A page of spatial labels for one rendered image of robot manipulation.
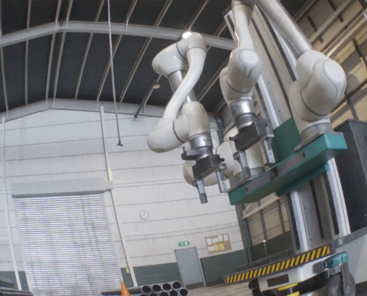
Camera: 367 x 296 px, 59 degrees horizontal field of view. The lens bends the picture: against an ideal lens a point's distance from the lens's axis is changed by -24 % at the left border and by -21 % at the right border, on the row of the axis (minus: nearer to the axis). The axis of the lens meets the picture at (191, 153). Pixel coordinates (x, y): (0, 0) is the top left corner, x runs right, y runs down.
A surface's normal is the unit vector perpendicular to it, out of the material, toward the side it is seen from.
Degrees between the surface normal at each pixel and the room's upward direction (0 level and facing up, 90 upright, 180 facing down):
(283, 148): 90
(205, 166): 90
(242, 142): 90
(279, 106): 90
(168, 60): 107
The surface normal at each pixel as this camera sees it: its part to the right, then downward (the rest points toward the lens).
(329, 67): 0.22, -0.23
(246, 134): -0.84, 0.00
